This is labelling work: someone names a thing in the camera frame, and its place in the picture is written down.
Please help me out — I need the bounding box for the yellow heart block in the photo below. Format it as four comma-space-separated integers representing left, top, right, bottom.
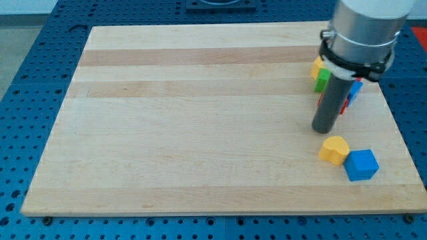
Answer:
318, 136, 350, 166

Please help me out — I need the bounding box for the blue cube block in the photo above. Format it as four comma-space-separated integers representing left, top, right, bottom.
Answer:
344, 149, 380, 181

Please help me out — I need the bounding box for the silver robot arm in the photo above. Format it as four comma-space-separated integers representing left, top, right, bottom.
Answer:
321, 0, 415, 64

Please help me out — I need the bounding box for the wooden board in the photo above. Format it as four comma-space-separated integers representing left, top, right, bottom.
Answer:
21, 21, 426, 217

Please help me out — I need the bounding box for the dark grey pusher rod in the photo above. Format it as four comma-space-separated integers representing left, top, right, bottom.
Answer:
312, 75, 354, 134

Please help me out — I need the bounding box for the green block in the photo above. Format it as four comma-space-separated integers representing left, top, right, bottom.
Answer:
314, 68, 331, 93

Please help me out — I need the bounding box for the blue block behind rod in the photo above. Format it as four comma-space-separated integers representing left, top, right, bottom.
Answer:
347, 81, 363, 106

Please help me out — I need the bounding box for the red block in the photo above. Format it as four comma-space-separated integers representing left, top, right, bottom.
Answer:
317, 77, 363, 116

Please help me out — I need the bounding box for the black clamp ring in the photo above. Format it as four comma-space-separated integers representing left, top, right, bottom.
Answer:
318, 39, 395, 83

